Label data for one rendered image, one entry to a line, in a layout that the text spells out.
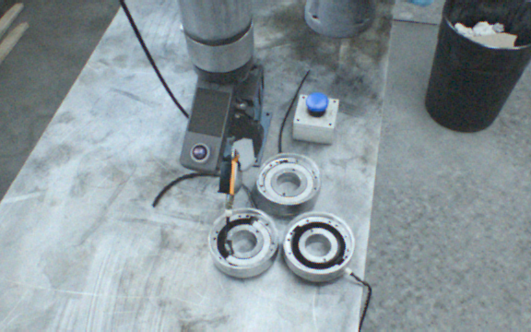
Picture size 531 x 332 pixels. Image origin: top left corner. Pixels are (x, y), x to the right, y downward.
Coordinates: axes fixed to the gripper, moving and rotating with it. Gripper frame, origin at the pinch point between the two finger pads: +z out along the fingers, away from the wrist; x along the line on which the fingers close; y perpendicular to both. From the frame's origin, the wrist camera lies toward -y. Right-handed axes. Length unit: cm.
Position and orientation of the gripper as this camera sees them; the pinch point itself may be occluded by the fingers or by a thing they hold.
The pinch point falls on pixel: (231, 167)
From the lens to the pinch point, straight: 76.5
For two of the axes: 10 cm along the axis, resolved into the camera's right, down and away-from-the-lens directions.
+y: 2.1, -8.1, 5.4
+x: -9.8, -1.6, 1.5
